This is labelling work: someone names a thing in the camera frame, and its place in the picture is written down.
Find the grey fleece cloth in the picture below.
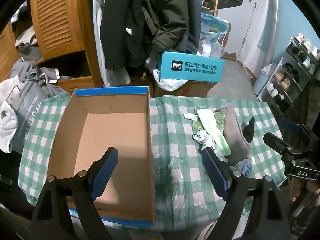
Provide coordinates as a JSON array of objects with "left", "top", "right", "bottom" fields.
[{"left": 215, "top": 106, "right": 252, "bottom": 165}]

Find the blue plastic bag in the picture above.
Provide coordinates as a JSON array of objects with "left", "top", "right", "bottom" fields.
[{"left": 201, "top": 12, "right": 229, "bottom": 58}]

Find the black sock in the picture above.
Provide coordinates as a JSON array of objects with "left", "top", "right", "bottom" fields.
[{"left": 242, "top": 117, "right": 256, "bottom": 143}]

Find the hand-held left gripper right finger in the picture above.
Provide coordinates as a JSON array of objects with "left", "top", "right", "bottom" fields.
[{"left": 201, "top": 147, "right": 292, "bottom": 240}]

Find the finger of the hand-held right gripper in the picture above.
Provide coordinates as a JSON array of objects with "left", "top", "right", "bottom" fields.
[
  {"left": 282, "top": 120, "right": 304, "bottom": 136},
  {"left": 263, "top": 132, "right": 295, "bottom": 157}
]

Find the light green cloth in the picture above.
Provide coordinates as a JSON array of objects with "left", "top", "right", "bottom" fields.
[{"left": 196, "top": 109, "right": 232, "bottom": 157}]

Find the green glitter bubble wrap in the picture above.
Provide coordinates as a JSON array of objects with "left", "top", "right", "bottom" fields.
[{"left": 192, "top": 111, "right": 227, "bottom": 132}]

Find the grey hoodie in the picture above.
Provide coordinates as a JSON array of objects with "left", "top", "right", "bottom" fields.
[{"left": 11, "top": 61, "right": 60, "bottom": 98}]

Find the black hanging coat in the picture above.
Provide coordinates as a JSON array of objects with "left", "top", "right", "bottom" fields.
[{"left": 100, "top": 0, "right": 160, "bottom": 70}]

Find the brown cardboard box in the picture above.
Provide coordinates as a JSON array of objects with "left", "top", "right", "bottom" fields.
[{"left": 125, "top": 79, "right": 218, "bottom": 98}]

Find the wooden wardrobe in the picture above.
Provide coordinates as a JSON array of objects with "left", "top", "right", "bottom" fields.
[{"left": 0, "top": 0, "right": 104, "bottom": 92}]

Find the light blue cloth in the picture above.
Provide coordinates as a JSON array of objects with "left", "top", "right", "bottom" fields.
[{"left": 235, "top": 159, "right": 254, "bottom": 177}]

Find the grey folded clothing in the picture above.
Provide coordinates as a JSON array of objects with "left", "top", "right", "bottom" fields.
[{"left": 15, "top": 26, "right": 42, "bottom": 62}]

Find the white printed sock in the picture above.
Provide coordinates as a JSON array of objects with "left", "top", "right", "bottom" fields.
[{"left": 192, "top": 130, "right": 217, "bottom": 153}]

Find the teal printed box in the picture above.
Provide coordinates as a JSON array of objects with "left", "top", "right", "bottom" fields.
[{"left": 157, "top": 51, "right": 225, "bottom": 83}]

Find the white towel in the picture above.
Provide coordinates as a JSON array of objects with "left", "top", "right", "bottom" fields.
[{"left": 0, "top": 76, "right": 23, "bottom": 153}]

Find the person's right hand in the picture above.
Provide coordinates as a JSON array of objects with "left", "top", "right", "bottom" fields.
[{"left": 289, "top": 178, "right": 320, "bottom": 202}]

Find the wooden louvered door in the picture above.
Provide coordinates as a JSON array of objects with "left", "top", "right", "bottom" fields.
[{"left": 30, "top": 0, "right": 87, "bottom": 60}]

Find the grey printed tote bag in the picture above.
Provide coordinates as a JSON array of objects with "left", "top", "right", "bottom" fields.
[{"left": 9, "top": 80, "right": 63, "bottom": 155}]

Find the shoe rack with shoes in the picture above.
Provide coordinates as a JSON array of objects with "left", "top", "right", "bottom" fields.
[{"left": 257, "top": 33, "right": 320, "bottom": 115}]

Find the white hanging garment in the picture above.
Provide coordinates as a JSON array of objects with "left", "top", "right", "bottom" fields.
[{"left": 92, "top": 0, "right": 118, "bottom": 88}]

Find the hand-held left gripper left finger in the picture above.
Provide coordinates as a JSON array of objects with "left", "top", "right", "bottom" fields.
[{"left": 31, "top": 147, "right": 119, "bottom": 240}]

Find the small white plastic bag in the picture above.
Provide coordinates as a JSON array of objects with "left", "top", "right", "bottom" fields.
[{"left": 210, "top": 41, "right": 225, "bottom": 58}]

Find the olive hanging jacket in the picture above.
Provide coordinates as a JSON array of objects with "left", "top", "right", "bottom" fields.
[{"left": 141, "top": 0, "right": 189, "bottom": 53}]

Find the cardboard shoebox blue rim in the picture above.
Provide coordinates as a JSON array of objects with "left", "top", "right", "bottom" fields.
[{"left": 47, "top": 85, "right": 155, "bottom": 227}]

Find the light blue bin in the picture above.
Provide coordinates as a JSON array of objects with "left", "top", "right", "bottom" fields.
[{"left": 252, "top": 65, "right": 272, "bottom": 95}]

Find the green checked tablecloth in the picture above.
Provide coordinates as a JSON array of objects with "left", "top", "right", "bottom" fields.
[{"left": 19, "top": 91, "right": 288, "bottom": 233}]

